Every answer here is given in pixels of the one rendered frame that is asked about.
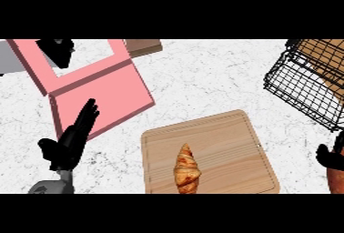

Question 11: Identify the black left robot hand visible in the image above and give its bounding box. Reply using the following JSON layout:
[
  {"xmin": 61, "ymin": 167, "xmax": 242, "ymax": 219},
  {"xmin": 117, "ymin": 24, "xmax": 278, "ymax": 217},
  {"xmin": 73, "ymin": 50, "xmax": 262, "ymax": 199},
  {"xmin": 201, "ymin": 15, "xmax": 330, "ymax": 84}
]
[{"xmin": 37, "ymin": 97, "xmax": 101, "ymax": 172}]

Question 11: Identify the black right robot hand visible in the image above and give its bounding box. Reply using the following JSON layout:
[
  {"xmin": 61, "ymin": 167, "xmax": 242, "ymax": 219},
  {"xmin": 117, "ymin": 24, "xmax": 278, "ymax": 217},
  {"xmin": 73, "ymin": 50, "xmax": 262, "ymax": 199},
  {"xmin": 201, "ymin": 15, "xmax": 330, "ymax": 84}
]
[{"xmin": 315, "ymin": 130, "xmax": 344, "ymax": 171}]

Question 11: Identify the reddish brown sweet potato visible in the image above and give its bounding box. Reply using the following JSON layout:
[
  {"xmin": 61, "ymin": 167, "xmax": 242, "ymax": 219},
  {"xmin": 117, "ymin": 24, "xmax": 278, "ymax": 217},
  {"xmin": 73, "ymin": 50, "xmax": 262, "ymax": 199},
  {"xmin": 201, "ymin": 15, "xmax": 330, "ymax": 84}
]
[{"xmin": 325, "ymin": 166, "xmax": 344, "ymax": 195}]

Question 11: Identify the wooden cutting board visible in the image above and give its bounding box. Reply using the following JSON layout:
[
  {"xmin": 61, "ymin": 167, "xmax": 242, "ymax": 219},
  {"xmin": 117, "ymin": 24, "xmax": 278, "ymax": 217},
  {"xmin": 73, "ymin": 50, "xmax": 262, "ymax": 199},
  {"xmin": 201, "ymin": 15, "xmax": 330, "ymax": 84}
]
[{"xmin": 141, "ymin": 108, "xmax": 282, "ymax": 195}]

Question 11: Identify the golden brown croissant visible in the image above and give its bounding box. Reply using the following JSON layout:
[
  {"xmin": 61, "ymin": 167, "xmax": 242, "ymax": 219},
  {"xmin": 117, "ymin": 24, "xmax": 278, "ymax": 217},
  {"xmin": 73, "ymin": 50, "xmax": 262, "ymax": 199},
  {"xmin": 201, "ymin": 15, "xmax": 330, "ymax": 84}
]
[{"xmin": 172, "ymin": 143, "xmax": 203, "ymax": 195}]

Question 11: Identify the grey appliance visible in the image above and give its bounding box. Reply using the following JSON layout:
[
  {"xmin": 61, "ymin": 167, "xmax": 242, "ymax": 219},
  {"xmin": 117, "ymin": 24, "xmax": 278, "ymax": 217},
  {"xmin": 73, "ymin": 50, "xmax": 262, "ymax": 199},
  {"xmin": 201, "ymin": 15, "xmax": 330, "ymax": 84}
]
[{"xmin": 0, "ymin": 40, "xmax": 62, "ymax": 76}]

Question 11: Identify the black angular object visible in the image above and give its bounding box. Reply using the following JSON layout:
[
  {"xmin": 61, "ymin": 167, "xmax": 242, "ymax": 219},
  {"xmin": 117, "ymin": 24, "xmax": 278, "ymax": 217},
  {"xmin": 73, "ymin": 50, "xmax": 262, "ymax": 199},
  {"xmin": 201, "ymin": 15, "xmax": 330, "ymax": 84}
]
[{"xmin": 36, "ymin": 39, "xmax": 77, "ymax": 69}]

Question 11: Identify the brown wooden block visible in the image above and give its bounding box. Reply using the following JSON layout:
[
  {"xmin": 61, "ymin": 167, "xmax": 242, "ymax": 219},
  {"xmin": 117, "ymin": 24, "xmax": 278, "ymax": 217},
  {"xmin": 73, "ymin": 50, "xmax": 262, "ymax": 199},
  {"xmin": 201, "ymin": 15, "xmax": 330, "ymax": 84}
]
[{"xmin": 124, "ymin": 39, "xmax": 164, "ymax": 58}]

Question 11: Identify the black wire tiered basket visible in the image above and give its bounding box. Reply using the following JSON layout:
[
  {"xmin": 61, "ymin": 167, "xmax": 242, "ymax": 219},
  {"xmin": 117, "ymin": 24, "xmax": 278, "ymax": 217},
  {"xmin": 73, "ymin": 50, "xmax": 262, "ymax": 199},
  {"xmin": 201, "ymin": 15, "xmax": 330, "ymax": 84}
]
[{"xmin": 262, "ymin": 39, "xmax": 344, "ymax": 133}]

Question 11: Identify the pink cabinet frame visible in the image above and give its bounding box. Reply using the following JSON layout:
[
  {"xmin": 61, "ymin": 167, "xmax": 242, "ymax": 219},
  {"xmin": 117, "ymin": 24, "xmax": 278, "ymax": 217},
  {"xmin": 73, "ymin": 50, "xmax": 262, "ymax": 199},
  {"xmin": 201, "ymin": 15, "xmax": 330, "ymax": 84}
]
[{"xmin": 6, "ymin": 39, "xmax": 135, "ymax": 97}]

